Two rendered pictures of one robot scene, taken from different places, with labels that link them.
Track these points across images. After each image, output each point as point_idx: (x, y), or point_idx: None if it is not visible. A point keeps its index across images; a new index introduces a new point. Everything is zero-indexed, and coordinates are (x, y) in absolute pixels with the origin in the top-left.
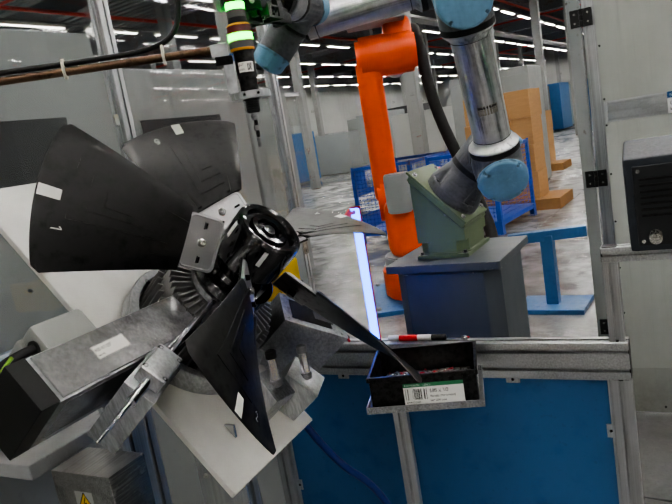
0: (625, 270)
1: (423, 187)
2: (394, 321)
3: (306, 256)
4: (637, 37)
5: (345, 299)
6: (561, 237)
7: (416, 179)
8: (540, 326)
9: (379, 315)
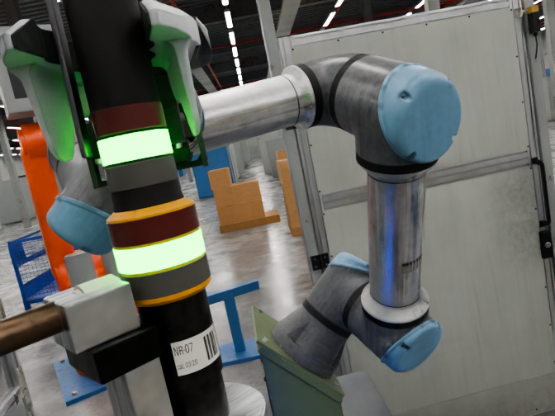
0: (351, 338)
1: (283, 357)
2: (95, 404)
3: (30, 413)
4: (340, 139)
5: (28, 385)
6: (240, 293)
7: (271, 347)
8: (240, 378)
9: (76, 400)
